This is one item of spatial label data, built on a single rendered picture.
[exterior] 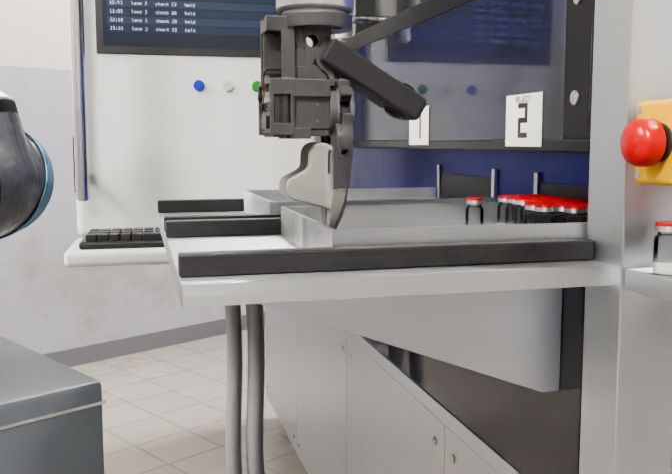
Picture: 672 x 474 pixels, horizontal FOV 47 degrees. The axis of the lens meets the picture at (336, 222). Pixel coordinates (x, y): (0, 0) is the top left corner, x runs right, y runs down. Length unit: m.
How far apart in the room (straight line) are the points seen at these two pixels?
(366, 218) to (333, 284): 0.33
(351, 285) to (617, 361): 0.27
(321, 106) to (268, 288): 0.19
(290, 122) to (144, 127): 0.92
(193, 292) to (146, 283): 3.16
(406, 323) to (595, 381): 0.19
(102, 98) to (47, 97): 1.90
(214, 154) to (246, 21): 0.28
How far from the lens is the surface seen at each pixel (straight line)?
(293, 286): 0.66
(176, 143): 1.64
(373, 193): 1.35
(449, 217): 1.03
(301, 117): 0.73
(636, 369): 0.80
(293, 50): 0.75
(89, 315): 3.69
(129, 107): 1.64
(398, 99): 0.76
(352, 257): 0.70
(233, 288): 0.65
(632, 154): 0.69
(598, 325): 0.81
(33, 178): 0.86
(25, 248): 3.52
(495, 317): 0.83
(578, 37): 0.84
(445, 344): 0.81
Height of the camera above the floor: 1.00
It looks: 6 degrees down
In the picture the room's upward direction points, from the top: straight up
